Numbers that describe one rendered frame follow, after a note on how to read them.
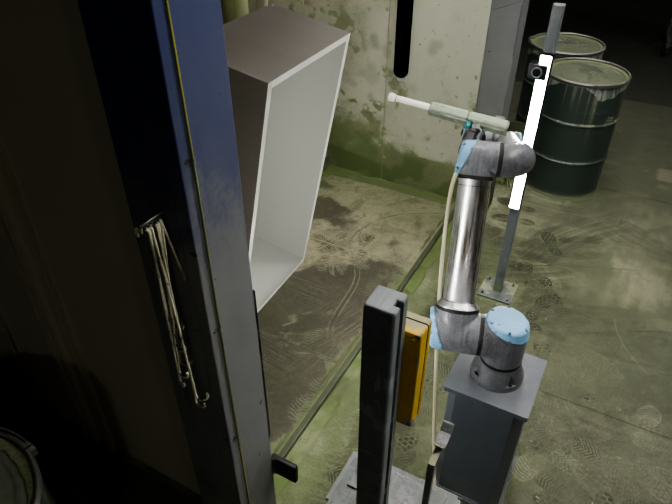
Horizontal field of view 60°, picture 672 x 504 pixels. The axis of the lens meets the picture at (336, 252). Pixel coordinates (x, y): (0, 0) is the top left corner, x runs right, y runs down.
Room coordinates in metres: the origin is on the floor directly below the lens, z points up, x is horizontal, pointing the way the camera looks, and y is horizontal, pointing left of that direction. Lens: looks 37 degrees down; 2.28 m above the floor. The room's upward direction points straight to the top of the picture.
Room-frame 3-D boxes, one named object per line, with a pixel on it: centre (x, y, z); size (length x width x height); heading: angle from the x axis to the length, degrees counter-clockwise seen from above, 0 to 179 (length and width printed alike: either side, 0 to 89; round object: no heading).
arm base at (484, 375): (1.47, -0.59, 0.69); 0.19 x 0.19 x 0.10
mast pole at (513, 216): (2.69, -0.98, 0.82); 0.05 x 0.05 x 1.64; 61
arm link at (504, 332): (1.47, -0.59, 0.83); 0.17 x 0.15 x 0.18; 78
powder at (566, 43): (4.67, -1.83, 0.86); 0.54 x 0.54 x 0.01
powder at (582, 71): (4.02, -1.76, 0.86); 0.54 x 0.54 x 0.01
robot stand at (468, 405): (1.47, -0.59, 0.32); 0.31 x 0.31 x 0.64; 61
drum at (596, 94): (4.02, -1.76, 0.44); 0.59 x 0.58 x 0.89; 166
